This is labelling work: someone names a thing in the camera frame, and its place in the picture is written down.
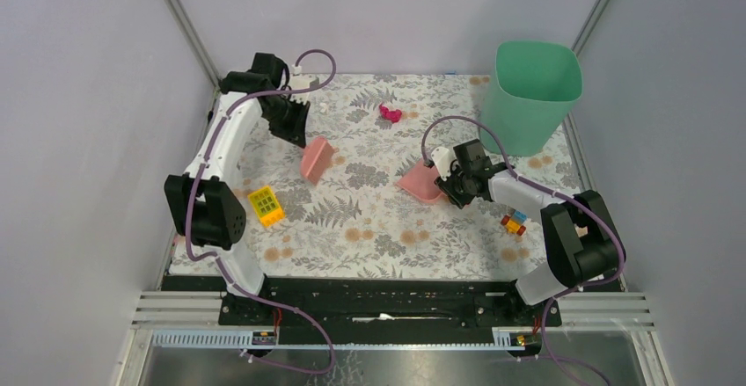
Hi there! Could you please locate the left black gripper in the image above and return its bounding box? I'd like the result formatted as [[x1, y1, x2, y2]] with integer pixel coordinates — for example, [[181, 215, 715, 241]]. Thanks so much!
[[262, 94, 310, 148]]

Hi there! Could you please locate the pink plastic hand brush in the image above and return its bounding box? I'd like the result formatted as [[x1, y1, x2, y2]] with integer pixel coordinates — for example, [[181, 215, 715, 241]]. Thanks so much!
[[300, 136, 334, 186]]

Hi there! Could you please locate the pink plastic dustpan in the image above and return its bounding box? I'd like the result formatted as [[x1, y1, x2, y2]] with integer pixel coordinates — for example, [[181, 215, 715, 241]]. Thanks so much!
[[396, 159, 445, 204]]

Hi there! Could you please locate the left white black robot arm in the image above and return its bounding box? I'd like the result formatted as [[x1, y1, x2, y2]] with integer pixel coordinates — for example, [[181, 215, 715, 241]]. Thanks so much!
[[164, 53, 310, 325]]

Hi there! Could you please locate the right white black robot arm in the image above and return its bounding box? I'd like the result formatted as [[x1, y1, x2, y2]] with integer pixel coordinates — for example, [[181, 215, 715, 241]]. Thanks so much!
[[425, 140, 625, 326]]

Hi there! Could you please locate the colourful toy block car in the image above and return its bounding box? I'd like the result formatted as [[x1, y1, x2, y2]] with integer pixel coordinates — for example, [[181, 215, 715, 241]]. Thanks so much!
[[501, 210, 527, 237]]

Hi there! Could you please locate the yellow toy block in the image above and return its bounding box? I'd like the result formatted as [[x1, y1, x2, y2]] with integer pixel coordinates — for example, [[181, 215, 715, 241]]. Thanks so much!
[[247, 186, 286, 228]]

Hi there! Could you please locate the magenta paper scrap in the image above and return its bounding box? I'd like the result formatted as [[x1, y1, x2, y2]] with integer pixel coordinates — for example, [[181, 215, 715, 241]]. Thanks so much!
[[378, 104, 403, 123]]

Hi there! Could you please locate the floral patterned table mat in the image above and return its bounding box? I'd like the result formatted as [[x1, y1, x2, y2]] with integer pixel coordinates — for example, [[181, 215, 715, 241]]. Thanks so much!
[[169, 73, 584, 282]]

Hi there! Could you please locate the green plastic trash bin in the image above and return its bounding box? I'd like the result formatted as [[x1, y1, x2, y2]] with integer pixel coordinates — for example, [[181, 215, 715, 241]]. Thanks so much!
[[479, 40, 583, 157]]

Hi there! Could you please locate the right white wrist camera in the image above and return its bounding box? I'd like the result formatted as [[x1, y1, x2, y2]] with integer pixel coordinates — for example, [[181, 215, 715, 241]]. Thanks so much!
[[424, 146, 456, 180]]

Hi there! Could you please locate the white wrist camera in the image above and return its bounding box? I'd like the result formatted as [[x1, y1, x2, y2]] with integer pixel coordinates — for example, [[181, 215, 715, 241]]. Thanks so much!
[[289, 66, 321, 103], [424, 146, 456, 180]]

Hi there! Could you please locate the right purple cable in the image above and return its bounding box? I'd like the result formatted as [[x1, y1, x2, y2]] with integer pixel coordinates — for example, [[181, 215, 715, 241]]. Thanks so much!
[[421, 115, 627, 386]]

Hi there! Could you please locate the purple cable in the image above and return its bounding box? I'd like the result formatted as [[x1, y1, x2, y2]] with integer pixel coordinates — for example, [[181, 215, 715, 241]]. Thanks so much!
[[182, 48, 338, 375], [421, 115, 627, 386]]

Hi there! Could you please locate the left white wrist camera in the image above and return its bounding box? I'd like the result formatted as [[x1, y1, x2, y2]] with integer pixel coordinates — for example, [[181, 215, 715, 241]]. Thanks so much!
[[289, 66, 321, 103]]

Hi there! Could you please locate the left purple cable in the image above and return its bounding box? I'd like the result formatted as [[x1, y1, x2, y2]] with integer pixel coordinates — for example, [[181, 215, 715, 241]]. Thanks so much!
[[182, 48, 338, 375]]

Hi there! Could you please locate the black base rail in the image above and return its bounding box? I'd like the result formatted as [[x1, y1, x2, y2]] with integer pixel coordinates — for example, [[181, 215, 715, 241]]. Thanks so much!
[[160, 275, 564, 346]]

